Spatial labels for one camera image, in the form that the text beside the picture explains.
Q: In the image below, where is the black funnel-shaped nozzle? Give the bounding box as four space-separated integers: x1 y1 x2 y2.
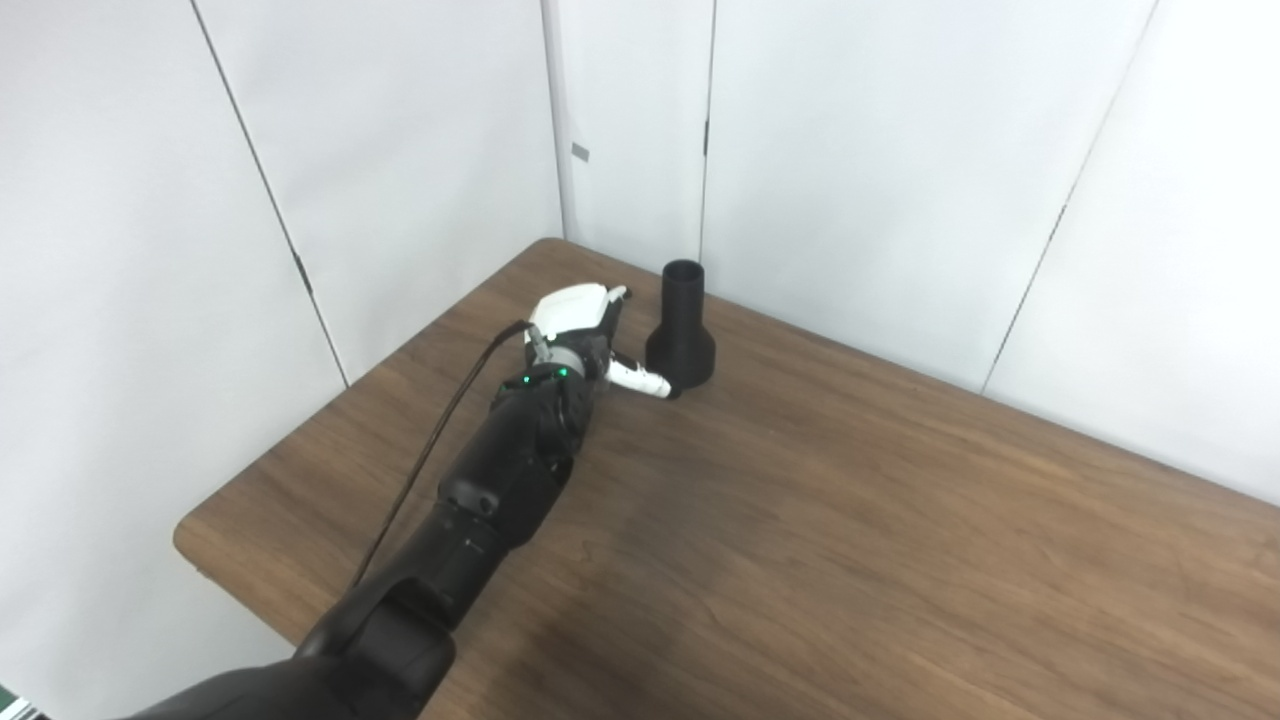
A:
645 259 717 391

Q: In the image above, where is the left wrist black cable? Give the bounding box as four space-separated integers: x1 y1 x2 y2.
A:
350 320 531 591

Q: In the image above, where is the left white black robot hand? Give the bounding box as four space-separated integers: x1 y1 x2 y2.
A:
524 283 683 401

